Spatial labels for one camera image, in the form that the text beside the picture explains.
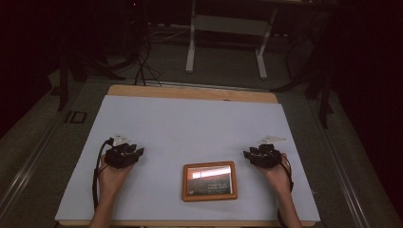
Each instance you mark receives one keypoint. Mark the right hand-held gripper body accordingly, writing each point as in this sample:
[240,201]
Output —
[267,158]

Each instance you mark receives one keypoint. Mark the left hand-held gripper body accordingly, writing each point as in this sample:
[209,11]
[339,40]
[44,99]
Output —
[118,158]

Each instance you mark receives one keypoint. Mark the person's right hand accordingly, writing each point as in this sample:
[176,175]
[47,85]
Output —
[278,179]

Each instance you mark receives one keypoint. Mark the person's left hand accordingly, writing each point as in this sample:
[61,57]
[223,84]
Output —
[111,180]

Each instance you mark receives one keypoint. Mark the white table mat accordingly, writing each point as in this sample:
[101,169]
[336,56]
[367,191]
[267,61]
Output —
[190,126]

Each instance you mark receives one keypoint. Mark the wooden table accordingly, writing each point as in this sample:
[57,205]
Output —
[190,92]

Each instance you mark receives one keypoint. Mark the black metal stand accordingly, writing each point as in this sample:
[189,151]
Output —
[325,95]
[63,82]

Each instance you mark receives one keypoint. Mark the wooden picture frame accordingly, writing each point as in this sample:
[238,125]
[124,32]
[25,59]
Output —
[209,181]

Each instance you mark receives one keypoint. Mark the black rectangular floor bracket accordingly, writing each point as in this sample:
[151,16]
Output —
[76,117]

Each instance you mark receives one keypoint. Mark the metal floor rail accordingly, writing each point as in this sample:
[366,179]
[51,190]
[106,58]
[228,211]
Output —
[345,177]
[25,171]

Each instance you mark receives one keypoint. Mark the white metal table frame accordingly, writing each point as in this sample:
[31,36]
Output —
[228,25]

